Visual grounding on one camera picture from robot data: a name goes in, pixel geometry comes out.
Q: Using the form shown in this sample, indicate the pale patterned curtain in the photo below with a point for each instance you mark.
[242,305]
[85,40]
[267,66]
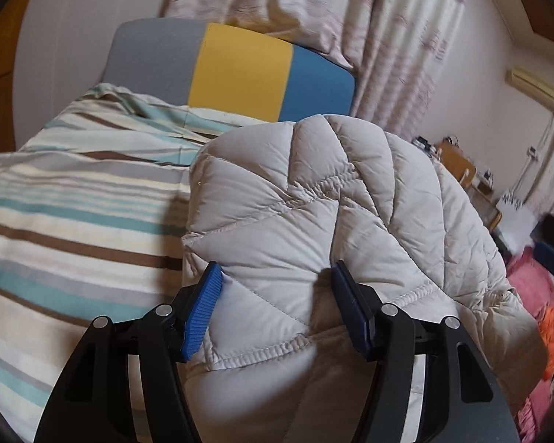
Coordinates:
[397,32]

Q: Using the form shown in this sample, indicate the wooden side table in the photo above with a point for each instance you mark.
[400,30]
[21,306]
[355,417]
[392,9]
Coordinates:
[454,161]

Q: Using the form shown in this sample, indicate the cream air conditioner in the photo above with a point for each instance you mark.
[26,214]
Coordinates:
[533,84]

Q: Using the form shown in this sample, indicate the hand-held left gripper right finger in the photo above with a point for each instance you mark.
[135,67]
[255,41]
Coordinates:
[351,300]

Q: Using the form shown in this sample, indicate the grey yellow blue headboard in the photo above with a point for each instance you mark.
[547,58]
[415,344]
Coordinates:
[240,69]

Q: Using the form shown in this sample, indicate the white panelled door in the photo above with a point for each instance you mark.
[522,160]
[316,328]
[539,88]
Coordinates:
[64,32]

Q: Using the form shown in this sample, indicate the white quilted down jacket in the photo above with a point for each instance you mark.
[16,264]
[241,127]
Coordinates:
[281,203]

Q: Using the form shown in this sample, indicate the striped duvet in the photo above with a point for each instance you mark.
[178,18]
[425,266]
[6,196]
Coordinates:
[74,203]

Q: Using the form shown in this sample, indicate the pink blanket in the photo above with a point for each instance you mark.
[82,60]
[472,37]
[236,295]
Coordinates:
[531,281]

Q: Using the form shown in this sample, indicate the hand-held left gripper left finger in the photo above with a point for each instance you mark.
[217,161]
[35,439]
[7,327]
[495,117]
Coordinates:
[203,304]

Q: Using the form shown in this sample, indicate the white bag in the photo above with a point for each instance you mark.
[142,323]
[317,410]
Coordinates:
[514,212]

